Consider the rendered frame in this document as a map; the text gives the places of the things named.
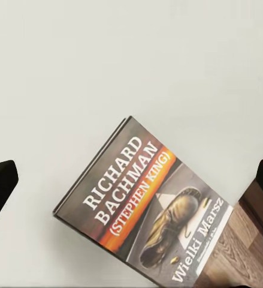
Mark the hardback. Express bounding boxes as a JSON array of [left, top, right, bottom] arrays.
[[52, 115, 234, 288]]

